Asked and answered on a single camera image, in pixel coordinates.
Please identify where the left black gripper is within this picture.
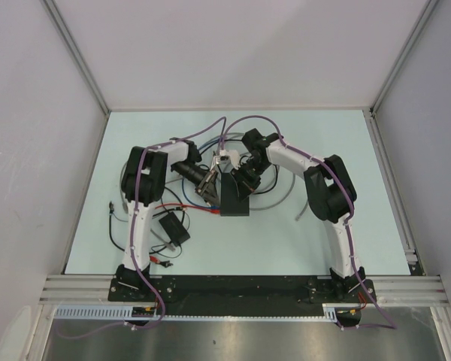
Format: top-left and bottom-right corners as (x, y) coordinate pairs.
(173, 161), (219, 208)

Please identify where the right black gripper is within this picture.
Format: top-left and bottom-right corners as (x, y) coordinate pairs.
(230, 159), (269, 202)

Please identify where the black network switch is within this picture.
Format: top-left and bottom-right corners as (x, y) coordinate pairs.
(219, 173), (250, 217)

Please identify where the black braided ethernet cable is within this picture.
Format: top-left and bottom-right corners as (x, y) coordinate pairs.
(107, 148), (226, 253)

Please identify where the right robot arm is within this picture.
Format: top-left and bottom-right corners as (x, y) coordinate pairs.
(231, 129), (365, 302)

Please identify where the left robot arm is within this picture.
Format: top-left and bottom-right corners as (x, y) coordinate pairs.
(116, 138), (219, 301)

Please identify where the black power adapter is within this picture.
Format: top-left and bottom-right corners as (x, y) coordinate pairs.
(159, 213), (190, 247)

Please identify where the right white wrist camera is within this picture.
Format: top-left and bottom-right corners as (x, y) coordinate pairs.
(219, 149), (241, 169)

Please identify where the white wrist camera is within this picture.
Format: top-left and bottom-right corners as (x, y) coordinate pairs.
(219, 149), (241, 169)
(210, 155), (229, 169)

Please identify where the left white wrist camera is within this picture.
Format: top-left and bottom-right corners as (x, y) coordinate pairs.
(210, 155), (229, 169)

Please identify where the thin black power cord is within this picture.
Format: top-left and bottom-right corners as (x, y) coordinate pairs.
(150, 210), (192, 259)

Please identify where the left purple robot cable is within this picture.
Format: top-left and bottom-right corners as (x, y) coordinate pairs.
(56, 116), (227, 340)

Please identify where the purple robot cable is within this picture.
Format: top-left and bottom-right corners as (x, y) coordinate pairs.
(56, 116), (227, 340)
(218, 114), (396, 330)

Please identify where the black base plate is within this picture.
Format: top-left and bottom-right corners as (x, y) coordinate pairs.
(108, 275), (377, 317)

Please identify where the grey slotted cable duct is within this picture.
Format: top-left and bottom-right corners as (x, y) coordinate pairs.
(55, 305), (337, 322)

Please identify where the aluminium front rail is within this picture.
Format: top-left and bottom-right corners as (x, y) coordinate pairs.
(40, 275), (449, 307)

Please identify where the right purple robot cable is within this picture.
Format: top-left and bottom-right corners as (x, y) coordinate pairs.
(218, 114), (396, 330)

